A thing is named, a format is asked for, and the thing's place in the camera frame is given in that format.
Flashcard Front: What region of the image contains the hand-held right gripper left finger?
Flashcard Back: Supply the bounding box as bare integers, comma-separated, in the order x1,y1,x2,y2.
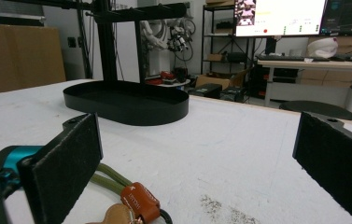
17,112,104,224

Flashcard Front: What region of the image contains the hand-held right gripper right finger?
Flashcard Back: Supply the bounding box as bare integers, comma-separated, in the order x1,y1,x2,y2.
292,111,352,224

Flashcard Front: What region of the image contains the olive cord keychain orange tag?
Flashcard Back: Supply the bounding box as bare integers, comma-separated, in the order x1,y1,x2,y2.
90,162,174,224

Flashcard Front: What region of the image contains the black metal rack oval base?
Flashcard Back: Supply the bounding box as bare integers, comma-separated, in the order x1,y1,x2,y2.
8,0,190,127

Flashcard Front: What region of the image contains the black round stool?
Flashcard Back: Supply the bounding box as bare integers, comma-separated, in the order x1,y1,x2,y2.
278,100,352,121

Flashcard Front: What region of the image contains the tan leather fob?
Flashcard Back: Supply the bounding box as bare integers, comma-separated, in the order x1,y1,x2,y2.
84,203,137,224

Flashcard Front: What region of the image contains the white desk with wooden top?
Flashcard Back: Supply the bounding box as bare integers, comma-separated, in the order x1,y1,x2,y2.
257,59,352,113

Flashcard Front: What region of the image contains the white cloth cap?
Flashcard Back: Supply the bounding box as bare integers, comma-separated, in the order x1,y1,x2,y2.
307,36,339,59

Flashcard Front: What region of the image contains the large brown cardboard panel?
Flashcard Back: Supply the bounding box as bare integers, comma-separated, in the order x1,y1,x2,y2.
0,23,67,97

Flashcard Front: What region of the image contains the black keyboard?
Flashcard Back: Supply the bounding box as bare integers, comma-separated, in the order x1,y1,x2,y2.
255,54,331,63

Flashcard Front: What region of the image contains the thin black stand pole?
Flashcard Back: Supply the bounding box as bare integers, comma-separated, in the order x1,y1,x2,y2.
76,0,93,79

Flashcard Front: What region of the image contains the black equipment case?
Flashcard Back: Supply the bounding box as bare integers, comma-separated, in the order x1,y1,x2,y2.
189,83,223,99
219,86,246,103

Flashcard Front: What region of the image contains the small round white table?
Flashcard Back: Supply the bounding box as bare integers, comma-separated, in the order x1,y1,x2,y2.
145,77,192,89

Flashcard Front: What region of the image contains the open cardboard box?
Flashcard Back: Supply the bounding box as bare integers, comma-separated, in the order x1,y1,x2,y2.
195,68,252,91

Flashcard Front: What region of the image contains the monitor with dark screen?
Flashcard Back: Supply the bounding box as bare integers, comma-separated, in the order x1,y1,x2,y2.
319,0,352,36

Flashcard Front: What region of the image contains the monitor with white screen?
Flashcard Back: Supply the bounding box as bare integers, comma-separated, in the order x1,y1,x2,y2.
233,0,329,37

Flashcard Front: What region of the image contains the black metal shelving unit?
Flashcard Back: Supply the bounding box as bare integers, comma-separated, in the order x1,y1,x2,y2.
201,4,256,76

